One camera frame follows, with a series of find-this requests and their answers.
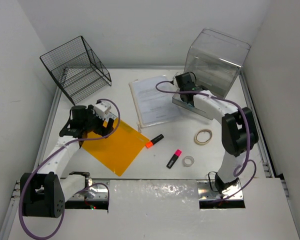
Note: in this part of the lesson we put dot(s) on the yellow clip file folder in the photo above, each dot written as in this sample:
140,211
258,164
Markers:
119,150

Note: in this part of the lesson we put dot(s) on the black wire mesh rack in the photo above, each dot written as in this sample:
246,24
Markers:
76,69

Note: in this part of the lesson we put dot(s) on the white front cover panel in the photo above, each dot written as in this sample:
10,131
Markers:
169,210

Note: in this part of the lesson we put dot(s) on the pink black highlighter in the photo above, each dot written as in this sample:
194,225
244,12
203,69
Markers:
174,158

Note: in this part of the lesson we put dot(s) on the orange black highlighter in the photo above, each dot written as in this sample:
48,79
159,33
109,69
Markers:
154,141

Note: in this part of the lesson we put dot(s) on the clear tape roll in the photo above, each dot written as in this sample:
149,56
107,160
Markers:
188,161

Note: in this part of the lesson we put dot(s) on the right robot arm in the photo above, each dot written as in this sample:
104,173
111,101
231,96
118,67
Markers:
238,128

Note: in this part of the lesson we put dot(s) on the clear plastic drawer cabinet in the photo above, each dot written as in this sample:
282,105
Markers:
216,59

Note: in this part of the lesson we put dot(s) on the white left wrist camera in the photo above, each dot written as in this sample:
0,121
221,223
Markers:
102,109

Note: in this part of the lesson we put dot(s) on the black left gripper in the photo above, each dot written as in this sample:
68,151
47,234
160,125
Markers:
101,129

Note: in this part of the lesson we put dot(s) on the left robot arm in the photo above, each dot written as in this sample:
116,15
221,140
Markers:
45,192

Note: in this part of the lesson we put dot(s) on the beige masking tape roll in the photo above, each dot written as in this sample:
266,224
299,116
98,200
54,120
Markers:
203,137

